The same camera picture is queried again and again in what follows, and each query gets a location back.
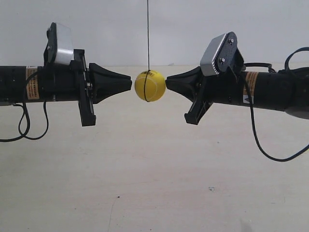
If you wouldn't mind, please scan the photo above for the black right camera cable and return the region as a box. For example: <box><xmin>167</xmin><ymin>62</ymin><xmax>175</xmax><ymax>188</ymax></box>
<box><xmin>229</xmin><ymin>47</ymin><xmax>309</xmax><ymax>162</ymax></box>

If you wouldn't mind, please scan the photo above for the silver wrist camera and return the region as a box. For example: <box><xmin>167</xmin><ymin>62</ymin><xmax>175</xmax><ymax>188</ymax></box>
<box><xmin>200</xmin><ymin>31</ymin><xmax>244</xmax><ymax>76</ymax></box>
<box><xmin>43</xmin><ymin>22</ymin><xmax>74</xmax><ymax>66</ymax></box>

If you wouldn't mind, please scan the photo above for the yellow tennis ball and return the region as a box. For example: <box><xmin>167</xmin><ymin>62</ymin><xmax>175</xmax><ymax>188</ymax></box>
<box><xmin>134</xmin><ymin>70</ymin><xmax>166</xmax><ymax>102</ymax></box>

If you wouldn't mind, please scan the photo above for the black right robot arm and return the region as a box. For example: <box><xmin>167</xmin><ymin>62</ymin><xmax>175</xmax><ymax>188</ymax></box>
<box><xmin>166</xmin><ymin>67</ymin><xmax>309</xmax><ymax>125</ymax></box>

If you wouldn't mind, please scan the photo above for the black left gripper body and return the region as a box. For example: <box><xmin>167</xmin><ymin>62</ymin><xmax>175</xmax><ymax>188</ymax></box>
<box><xmin>38</xmin><ymin>49</ymin><xmax>96</xmax><ymax>127</ymax></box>

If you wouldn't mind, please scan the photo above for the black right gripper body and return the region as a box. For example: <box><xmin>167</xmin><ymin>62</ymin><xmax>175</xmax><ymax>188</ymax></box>
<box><xmin>184</xmin><ymin>67</ymin><xmax>245</xmax><ymax>125</ymax></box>

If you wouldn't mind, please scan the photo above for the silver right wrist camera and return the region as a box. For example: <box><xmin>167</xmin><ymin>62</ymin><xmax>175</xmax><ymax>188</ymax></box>
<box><xmin>200</xmin><ymin>31</ymin><xmax>244</xmax><ymax>76</ymax></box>

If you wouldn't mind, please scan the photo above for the thin black hanging string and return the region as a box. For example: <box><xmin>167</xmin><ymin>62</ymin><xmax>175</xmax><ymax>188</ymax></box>
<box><xmin>145</xmin><ymin>0</ymin><xmax>151</xmax><ymax>72</ymax></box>

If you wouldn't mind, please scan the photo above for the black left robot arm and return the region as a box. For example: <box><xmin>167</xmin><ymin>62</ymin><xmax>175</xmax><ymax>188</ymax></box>
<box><xmin>0</xmin><ymin>49</ymin><xmax>132</xmax><ymax>127</ymax></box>

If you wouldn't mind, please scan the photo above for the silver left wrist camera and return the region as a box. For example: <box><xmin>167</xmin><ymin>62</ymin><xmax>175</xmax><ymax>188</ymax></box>
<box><xmin>43</xmin><ymin>22</ymin><xmax>74</xmax><ymax>66</ymax></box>

